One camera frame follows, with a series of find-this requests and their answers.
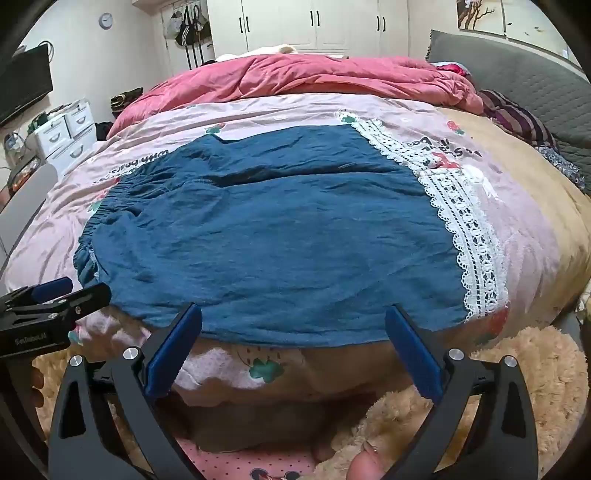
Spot white pillow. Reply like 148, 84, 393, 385
216, 44, 297, 63

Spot pink printed pajamas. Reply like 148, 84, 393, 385
178, 438, 319, 480

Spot white wardrobe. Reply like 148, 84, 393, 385
159, 0, 458, 63

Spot white drawer unit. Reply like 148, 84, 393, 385
34, 99, 99, 172

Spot dark olive cloth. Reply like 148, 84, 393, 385
111, 88, 145, 112

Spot purple striped cloth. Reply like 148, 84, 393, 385
478, 90, 559, 148

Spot black flat screen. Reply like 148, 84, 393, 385
0, 44, 54, 125

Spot tan bedsheet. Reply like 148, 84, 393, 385
434, 106, 591, 333

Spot pale floral wall picture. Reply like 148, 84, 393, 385
503, 0, 579, 52

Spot wall poster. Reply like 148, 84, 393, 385
457, 0, 506, 35

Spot black striped hanging bag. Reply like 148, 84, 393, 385
178, 6, 212, 47

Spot grey quilted headboard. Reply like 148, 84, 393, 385
425, 30, 591, 195

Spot rose pink quilt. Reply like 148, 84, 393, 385
106, 53, 485, 139

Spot person's bare foot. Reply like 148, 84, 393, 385
346, 440, 393, 480

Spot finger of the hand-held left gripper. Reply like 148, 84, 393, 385
0, 277, 73, 309
9, 282, 112, 324

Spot blue pants with lace hem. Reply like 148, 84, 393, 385
74, 117, 511, 349

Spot pink printed duvet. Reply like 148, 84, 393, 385
2, 95, 555, 393

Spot dark floral cloth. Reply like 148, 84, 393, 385
536, 145, 587, 190

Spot orange patterned box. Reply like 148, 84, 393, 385
11, 157, 41, 191

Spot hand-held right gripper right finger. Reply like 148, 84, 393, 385
385, 305, 539, 480

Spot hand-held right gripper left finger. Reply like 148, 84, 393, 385
48, 302, 204, 480

